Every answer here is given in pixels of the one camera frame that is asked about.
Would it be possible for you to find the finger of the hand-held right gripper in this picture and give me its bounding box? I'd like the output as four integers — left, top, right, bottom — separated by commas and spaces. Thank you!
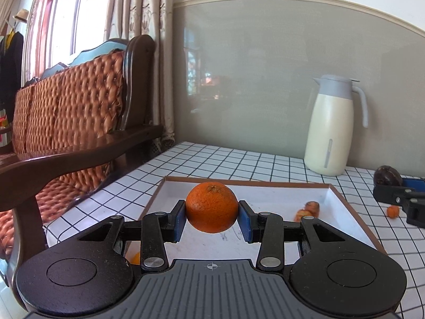
372, 186, 425, 207
400, 178, 425, 191

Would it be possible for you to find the cream thermos jug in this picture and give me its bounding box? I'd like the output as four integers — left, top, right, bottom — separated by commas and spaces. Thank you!
304, 75, 369, 177

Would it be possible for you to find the beige curtain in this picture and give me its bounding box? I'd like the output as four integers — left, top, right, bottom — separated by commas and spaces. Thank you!
103, 0, 176, 148

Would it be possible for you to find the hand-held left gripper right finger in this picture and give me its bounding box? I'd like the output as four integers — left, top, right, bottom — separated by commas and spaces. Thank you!
238, 200, 346, 272

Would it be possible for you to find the black coat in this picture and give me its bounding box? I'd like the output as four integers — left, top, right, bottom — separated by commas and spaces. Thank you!
0, 31, 24, 123

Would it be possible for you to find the white tray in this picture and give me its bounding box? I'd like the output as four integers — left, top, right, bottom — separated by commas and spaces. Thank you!
126, 176, 387, 263

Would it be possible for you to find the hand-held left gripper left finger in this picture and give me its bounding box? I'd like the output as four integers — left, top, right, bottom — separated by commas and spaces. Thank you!
78, 200, 186, 271

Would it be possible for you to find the red framed window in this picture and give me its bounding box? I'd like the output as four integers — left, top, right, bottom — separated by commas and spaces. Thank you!
20, 0, 117, 87

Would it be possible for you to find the dark purple fruit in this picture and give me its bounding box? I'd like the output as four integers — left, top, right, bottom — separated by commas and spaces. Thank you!
373, 165, 404, 188

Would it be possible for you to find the striped colourful cloth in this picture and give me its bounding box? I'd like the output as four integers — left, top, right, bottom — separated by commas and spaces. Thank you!
0, 108, 10, 147

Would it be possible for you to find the wooden sofa with orange cushions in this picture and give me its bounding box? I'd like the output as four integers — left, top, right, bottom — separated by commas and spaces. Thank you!
0, 34, 165, 286

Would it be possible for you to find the white checked tablecloth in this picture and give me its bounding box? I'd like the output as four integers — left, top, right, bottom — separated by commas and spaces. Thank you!
43, 141, 425, 319

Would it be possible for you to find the large orange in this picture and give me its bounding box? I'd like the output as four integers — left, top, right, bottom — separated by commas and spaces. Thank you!
185, 181, 240, 234

